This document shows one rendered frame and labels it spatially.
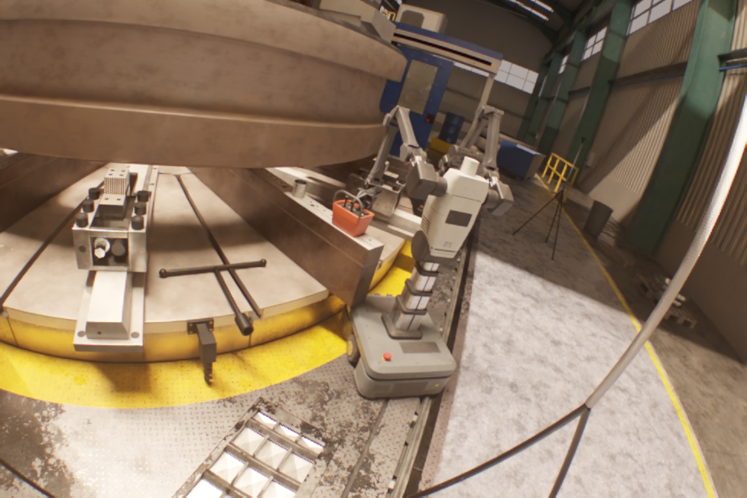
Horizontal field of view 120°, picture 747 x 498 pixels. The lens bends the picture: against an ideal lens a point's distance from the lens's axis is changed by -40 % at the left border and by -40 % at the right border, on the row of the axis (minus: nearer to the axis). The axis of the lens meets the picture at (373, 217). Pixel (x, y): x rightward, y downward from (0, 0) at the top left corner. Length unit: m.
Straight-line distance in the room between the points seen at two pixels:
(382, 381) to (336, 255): 0.72
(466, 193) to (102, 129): 1.74
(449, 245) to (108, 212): 1.59
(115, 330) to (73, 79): 1.21
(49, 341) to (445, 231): 2.03
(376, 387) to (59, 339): 1.62
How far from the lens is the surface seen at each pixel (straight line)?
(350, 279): 1.93
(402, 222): 3.03
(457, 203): 1.62
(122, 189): 1.78
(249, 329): 1.71
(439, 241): 1.68
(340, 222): 1.90
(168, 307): 1.79
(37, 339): 2.05
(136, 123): 1.80
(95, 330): 1.57
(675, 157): 10.13
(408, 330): 2.00
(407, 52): 7.11
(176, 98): 1.89
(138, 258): 1.72
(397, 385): 1.91
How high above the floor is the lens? 1.50
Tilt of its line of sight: 22 degrees down
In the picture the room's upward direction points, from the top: 18 degrees clockwise
